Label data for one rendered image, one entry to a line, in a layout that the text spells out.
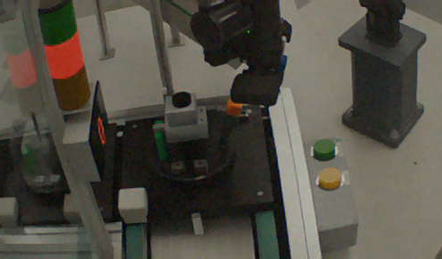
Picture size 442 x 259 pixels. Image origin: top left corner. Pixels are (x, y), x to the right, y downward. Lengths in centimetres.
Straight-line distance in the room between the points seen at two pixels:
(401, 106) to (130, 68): 65
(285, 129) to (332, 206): 21
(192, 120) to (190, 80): 44
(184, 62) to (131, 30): 23
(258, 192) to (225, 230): 8
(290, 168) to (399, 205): 23
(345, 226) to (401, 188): 23
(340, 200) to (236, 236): 18
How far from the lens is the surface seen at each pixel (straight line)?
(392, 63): 124
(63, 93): 86
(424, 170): 132
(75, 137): 86
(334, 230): 108
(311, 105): 145
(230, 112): 113
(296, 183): 116
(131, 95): 155
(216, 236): 115
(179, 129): 113
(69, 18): 81
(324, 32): 168
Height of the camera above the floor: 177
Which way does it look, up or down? 40 degrees down
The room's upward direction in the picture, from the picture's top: 9 degrees counter-clockwise
